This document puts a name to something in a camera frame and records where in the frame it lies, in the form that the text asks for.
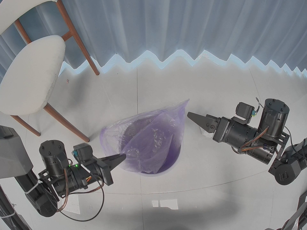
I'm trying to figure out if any pale blue curtain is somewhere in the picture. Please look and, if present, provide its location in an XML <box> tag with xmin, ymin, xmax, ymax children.
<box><xmin>0</xmin><ymin>0</ymin><xmax>307</xmax><ymax>79</ymax></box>

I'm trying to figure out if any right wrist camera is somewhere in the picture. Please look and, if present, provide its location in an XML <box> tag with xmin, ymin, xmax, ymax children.
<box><xmin>236</xmin><ymin>102</ymin><xmax>255</xmax><ymax>124</ymax></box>

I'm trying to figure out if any purple plastic bag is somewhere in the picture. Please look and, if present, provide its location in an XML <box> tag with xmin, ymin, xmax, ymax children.
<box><xmin>99</xmin><ymin>99</ymin><xmax>190</xmax><ymax>175</ymax></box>

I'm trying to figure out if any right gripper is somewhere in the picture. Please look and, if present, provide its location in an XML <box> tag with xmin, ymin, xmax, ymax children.
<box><xmin>187</xmin><ymin>112</ymin><xmax>260</xmax><ymax>150</ymax></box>

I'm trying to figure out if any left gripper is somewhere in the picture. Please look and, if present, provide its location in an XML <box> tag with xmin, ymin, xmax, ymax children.
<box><xmin>72</xmin><ymin>153</ymin><xmax>127</xmax><ymax>191</ymax></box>

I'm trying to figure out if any white paper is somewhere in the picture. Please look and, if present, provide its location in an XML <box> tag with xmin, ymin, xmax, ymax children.
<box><xmin>200</xmin><ymin>126</ymin><xmax>213</xmax><ymax>139</ymax></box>

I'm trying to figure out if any white cushioned wooden chair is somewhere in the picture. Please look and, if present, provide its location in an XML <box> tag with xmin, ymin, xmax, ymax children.
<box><xmin>0</xmin><ymin>0</ymin><xmax>100</xmax><ymax>143</ymax></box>

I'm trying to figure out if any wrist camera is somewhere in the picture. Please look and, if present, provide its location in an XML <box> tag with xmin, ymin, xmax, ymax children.
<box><xmin>73</xmin><ymin>143</ymin><xmax>99</xmax><ymax>167</ymax></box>
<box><xmin>236</xmin><ymin>102</ymin><xmax>255</xmax><ymax>124</ymax></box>

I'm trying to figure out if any black cable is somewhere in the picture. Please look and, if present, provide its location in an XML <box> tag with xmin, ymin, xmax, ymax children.
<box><xmin>57</xmin><ymin>176</ymin><xmax>105</xmax><ymax>222</ymax></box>

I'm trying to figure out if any white trash bin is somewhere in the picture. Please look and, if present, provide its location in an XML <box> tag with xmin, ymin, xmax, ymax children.
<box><xmin>121</xmin><ymin>115</ymin><xmax>183</xmax><ymax>177</ymax></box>

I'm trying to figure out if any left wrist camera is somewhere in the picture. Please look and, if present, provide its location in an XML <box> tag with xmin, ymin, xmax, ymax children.
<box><xmin>73</xmin><ymin>143</ymin><xmax>99</xmax><ymax>167</ymax></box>

